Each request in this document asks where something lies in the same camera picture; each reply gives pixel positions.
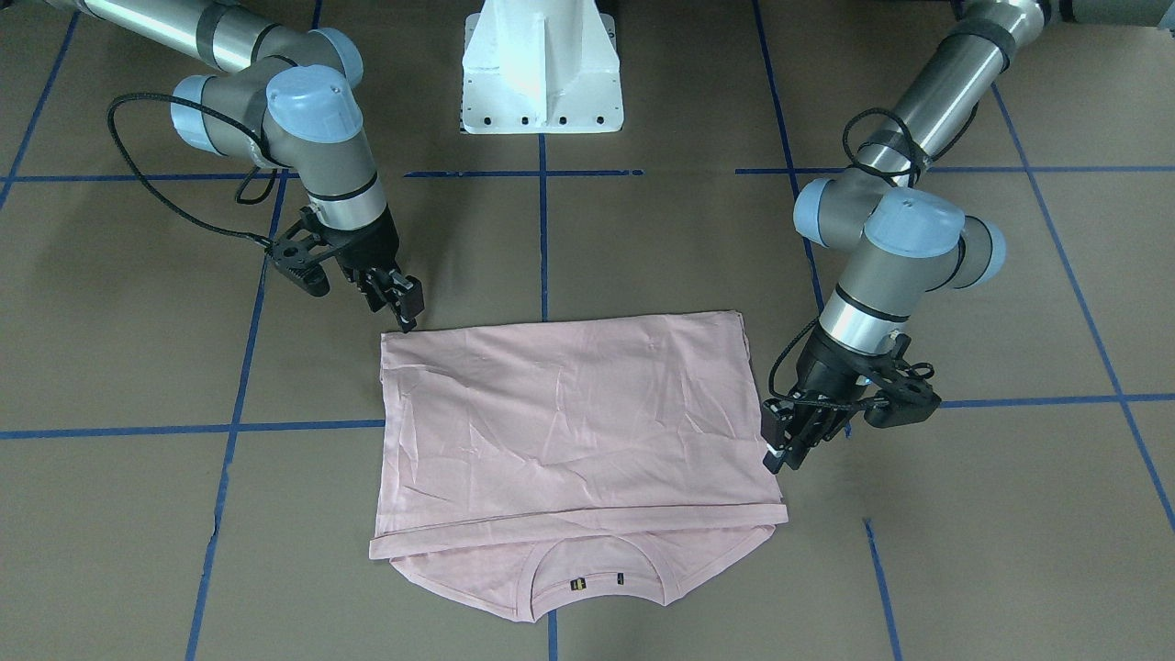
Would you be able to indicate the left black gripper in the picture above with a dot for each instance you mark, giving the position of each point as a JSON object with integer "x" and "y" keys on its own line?
{"x": 824, "y": 371}

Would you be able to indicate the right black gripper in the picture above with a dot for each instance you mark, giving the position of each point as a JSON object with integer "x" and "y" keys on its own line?
{"x": 368, "y": 251}

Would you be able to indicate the pink Snoopy t-shirt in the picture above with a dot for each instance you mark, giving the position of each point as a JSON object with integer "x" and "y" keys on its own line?
{"x": 526, "y": 467}

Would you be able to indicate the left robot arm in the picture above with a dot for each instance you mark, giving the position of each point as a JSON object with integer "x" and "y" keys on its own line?
{"x": 903, "y": 242}

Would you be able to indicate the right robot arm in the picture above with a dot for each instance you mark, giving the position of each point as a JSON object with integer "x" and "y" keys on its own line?
{"x": 281, "y": 99}

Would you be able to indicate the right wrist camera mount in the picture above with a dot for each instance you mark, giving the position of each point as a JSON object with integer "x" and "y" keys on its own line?
{"x": 293, "y": 254}

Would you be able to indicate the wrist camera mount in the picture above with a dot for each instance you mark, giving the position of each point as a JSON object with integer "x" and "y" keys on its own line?
{"x": 293, "y": 254}
{"x": 904, "y": 393}

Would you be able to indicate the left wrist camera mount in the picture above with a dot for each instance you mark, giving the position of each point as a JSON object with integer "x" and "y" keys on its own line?
{"x": 904, "y": 393}

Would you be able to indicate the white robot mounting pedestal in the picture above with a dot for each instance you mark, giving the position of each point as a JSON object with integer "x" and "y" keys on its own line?
{"x": 541, "y": 67}

